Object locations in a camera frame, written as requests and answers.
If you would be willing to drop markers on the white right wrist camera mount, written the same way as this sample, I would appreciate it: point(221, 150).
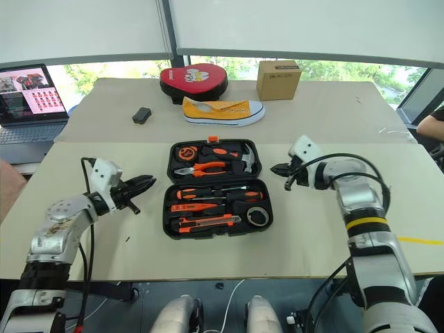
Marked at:
point(307, 147)

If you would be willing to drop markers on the black table frame bar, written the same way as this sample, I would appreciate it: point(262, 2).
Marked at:
point(107, 291)

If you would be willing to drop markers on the steel claw hammer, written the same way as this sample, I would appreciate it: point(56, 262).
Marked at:
point(248, 160)

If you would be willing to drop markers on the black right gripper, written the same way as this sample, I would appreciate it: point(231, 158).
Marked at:
point(299, 175)

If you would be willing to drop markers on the small black case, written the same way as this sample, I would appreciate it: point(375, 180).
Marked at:
point(141, 115)

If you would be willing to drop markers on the person's arm black sleeve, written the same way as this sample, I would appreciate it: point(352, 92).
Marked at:
point(431, 125)

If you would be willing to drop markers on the black device with white knob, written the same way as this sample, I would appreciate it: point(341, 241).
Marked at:
point(298, 320)

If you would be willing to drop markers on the blue round object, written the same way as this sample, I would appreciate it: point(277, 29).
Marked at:
point(72, 111)

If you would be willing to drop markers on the dark chair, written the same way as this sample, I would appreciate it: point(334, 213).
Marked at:
point(437, 152)

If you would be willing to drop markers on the yellow canvas sneaker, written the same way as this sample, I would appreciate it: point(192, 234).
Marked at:
point(222, 112)

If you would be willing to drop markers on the dark angled window frame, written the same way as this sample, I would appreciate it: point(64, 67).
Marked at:
point(416, 100)

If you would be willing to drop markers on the orange black tape measure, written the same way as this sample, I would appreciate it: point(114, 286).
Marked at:
point(186, 153)

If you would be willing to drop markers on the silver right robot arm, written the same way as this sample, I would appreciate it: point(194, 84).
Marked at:
point(357, 197)

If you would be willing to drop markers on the brown cardboard box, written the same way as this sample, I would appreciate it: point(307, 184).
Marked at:
point(277, 83)

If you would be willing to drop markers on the orange voltage tester pen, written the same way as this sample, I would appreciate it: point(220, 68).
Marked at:
point(190, 207)

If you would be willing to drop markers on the grey open laptop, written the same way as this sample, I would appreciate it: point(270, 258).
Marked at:
point(29, 114)

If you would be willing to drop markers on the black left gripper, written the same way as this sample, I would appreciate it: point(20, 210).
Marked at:
point(121, 194)

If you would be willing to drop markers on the wide white roller blind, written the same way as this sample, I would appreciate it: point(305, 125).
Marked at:
point(305, 26)

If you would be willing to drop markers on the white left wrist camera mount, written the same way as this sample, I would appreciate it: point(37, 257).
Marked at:
point(102, 175)

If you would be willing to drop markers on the small black clip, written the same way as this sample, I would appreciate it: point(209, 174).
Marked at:
point(218, 286)

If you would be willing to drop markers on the orange black utility knife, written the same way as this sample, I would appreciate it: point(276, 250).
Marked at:
point(208, 223)

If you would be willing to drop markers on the black electrical tape roll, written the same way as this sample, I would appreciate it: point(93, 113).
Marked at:
point(250, 216)

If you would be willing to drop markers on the dark window post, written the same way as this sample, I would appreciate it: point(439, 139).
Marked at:
point(177, 60)

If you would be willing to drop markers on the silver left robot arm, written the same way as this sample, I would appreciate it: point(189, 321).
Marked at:
point(59, 229)

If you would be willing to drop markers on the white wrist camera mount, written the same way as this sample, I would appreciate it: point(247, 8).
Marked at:
point(102, 175)
point(307, 147)

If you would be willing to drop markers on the black plastic tool case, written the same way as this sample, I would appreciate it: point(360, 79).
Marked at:
point(194, 152)

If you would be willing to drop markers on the red boxing focus pad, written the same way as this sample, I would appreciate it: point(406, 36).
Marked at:
point(177, 81)

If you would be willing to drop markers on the grey rounded shape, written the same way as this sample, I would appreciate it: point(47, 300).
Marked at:
point(262, 315)
point(173, 315)

